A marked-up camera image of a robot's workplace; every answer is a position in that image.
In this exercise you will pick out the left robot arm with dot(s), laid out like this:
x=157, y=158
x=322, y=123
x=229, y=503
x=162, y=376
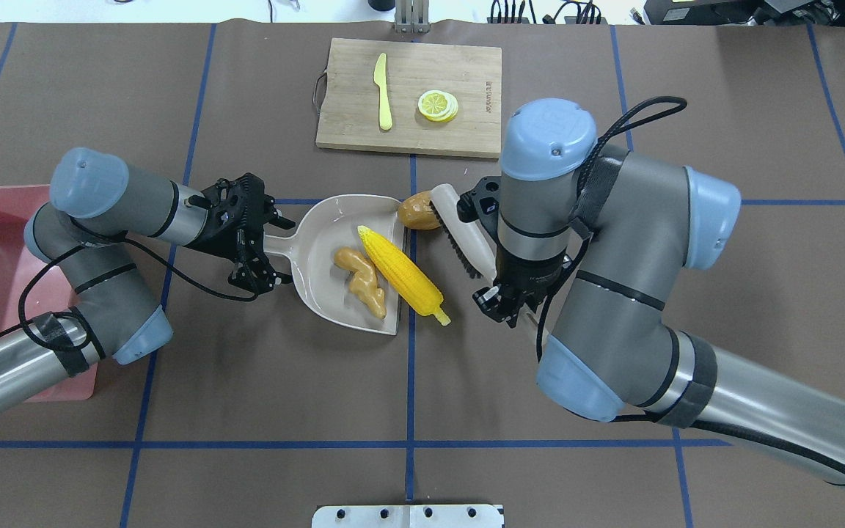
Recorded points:
x=90, y=302

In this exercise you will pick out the yellow lemon slices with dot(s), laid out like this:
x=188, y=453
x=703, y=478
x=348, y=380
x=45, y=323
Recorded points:
x=438, y=105

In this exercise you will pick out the brown toy potato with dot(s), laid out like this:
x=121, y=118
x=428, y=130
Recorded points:
x=417, y=213

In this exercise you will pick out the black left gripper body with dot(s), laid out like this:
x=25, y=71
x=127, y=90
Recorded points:
x=211, y=236

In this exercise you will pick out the wooden cutting board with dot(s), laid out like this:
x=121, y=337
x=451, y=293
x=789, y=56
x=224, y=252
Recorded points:
x=348, y=116

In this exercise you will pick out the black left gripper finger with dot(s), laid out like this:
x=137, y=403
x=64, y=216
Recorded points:
x=274, y=217
x=253, y=272

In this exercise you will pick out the yellow toy corn cob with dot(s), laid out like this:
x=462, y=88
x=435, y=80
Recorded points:
x=423, y=296

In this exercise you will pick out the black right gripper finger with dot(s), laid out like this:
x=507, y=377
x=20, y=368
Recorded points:
x=529, y=311
x=489, y=302

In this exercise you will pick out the aluminium frame post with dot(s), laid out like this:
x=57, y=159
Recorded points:
x=412, y=17

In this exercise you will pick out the beige plastic dustpan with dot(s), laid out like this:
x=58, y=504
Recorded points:
x=321, y=285

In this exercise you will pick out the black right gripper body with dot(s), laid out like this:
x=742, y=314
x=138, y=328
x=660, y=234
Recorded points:
x=530, y=269

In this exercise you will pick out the pink plastic bin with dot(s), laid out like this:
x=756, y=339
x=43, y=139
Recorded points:
x=4, y=293

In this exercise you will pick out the yellow plastic knife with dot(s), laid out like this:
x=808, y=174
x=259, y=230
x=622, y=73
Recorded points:
x=380, y=79

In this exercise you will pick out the metal mounting plate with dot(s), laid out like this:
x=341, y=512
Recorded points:
x=438, y=515

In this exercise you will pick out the tan toy ginger root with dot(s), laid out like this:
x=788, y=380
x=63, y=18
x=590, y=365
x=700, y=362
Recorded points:
x=363, y=281

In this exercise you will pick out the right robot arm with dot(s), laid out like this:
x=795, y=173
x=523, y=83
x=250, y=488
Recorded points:
x=616, y=227

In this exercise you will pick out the black bristle hand brush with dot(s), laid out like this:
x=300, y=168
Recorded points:
x=468, y=240

